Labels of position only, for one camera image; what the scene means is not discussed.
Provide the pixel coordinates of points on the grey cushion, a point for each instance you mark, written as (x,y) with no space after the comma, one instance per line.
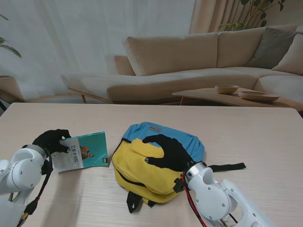
(270,47)

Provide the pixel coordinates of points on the beige sofa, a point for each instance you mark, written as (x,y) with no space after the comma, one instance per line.
(165,54)

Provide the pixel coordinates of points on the beige cushion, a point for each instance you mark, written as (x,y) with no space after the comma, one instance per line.
(293,59)

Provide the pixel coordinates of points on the wide shallow wooden bowl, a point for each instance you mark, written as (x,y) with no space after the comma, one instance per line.
(258,96)

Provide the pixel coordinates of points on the tall green leafy plant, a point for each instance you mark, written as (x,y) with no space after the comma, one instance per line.
(233,26)

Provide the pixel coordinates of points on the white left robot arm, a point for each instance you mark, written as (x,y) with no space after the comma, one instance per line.
(19,172)

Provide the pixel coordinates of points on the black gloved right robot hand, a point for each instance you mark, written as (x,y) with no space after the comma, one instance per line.
(170,152)

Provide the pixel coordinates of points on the small wooden bowl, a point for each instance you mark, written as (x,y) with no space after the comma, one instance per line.
(226,89)

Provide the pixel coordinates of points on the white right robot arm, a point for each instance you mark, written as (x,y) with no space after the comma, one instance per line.
(220,201)

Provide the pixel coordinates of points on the teal and white book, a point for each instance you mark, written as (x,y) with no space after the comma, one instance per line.
(85,151)

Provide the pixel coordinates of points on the beige curtain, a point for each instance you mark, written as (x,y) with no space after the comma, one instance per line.
(208,16)

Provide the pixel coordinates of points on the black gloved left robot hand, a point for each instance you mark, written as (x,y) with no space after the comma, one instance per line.
(50,140)

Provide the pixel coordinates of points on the variegated leaf plant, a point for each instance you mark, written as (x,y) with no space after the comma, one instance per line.
(11,50)

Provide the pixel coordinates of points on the blue and yellow school bag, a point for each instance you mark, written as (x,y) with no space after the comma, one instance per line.
(146,175)

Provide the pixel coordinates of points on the wooden coffee table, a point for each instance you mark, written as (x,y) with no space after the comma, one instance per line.
(208,94)

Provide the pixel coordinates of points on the light wooden planter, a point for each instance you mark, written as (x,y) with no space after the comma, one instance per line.
(9,88)

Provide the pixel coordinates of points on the white sheer curtain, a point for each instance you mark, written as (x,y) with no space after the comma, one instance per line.
(71,35)

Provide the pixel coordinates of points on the black stand leg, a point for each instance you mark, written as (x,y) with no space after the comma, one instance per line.
(2,105)

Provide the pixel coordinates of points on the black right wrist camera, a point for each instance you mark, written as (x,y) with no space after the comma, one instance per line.
(178,185)

